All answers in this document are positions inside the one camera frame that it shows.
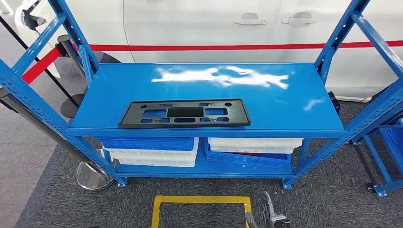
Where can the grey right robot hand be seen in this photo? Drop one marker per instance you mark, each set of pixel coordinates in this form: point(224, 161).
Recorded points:
point(278, 222)

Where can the black plastic panel part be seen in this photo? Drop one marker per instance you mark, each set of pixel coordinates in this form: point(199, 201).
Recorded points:
point(233, 116)

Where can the blue shelf rack on casters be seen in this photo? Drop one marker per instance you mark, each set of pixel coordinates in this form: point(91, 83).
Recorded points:
point(379, 163)

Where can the blue metal shelf rack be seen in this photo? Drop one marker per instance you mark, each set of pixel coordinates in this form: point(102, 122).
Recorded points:
point(126, 88)

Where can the white plastic crate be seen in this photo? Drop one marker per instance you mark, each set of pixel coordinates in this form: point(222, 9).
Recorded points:
point(151, 155)
point(252, 142)
point(252, 150)
point(157, 163)

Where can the stanchion with chrome base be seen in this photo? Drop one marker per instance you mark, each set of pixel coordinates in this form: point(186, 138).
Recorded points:
point(94, 176)

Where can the white car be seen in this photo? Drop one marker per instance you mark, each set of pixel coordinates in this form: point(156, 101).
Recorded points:
point(189, 25)

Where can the thin black pole stand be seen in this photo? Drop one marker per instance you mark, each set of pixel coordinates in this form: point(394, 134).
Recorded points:
point(72, 107)

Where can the stanchion post with belt head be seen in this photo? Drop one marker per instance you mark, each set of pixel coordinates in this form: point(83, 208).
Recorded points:
point(64, 42)

